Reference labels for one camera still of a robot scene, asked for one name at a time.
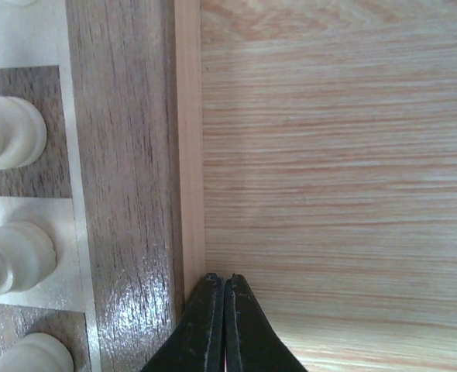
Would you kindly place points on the white piece base upper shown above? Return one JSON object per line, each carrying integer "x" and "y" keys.
{"x": 23, "y": 133}

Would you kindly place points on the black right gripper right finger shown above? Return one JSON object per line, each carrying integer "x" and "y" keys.
{"x": 250, "y": 341}

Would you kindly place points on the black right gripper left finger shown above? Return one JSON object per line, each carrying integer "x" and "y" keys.
{"x": 197, "y": 343}

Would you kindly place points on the wooden folding chess board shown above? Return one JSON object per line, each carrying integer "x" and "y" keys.
{"x": 104, "y": 76}

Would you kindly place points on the white piece base lower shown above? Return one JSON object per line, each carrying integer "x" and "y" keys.
{"x": 37, "y": 352}

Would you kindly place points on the white piece base middle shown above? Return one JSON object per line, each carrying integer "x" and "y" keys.
{"x": 27, "y": 257}

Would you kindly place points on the white piece base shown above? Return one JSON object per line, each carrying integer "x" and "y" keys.
{"x": 37, "y": 352}
{"x": 27, "y": 257}
{"x": 23, "y": 133}

